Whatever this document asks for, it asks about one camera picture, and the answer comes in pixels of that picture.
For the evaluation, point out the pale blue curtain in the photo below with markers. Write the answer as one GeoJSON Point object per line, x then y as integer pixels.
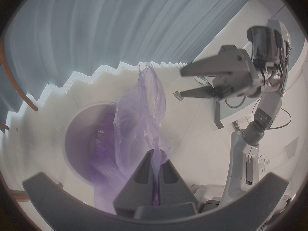
{"type": "Point", "coordinates": [108, 28]}

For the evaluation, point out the white trash bin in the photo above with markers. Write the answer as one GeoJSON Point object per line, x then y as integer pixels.
{"type": "Point", "coordinates": [77, 138]}

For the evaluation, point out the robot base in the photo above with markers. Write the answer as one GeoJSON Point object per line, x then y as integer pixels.
{"type": "Point", "coordinates": [207, 191]}

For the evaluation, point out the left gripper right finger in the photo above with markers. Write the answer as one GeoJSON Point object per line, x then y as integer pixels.
{"type": "Point", "coordinates": [175, 189]}

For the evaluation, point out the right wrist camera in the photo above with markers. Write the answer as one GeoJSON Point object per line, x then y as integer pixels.
{"type": "Point", "coordinates": [263, 41]}

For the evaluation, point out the white cushioned wooden chair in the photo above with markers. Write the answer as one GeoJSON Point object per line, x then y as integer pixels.
{"type": "Point", "coordinates": [33, 107]}

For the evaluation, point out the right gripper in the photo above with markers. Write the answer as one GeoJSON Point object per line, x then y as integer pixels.
{"type": "Point", "coordinates": [252, 80]}

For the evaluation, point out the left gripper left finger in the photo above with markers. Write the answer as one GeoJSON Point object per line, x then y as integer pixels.
{"type": "Point", "coordinates": [134, 189]}

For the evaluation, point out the purple plastic bag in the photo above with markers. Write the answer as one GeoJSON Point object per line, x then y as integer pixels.
{"type": "Point", "coordinates": [139, 119]}

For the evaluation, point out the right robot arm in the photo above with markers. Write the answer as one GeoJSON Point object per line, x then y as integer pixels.
{"type": "Point", "coordinates": [240, 157]}

